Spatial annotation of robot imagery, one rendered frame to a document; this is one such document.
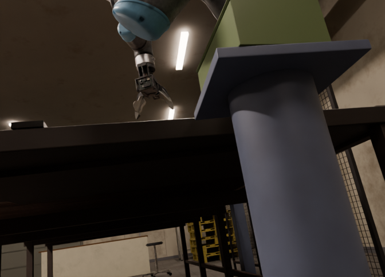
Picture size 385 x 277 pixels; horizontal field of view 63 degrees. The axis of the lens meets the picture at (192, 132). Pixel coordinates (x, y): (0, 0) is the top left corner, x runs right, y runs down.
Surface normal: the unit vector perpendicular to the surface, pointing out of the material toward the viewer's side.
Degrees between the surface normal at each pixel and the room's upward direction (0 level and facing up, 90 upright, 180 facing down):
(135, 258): 90
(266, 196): 90
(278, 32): 90
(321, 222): 90
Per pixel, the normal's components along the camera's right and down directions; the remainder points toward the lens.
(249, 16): 0.21, -0.33
